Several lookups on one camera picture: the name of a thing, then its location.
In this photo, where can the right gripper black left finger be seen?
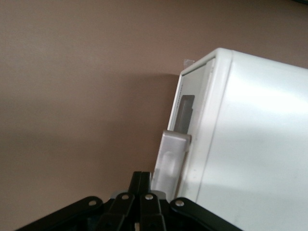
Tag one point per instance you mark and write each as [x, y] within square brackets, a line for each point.
[125, 204]

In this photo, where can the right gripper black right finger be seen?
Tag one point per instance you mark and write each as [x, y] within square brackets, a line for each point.
[150, 209]

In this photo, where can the white toaster oven body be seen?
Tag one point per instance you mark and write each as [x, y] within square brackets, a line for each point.
[260, 144]

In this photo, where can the oven door with dark window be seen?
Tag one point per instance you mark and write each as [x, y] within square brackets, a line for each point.
[192, 103]

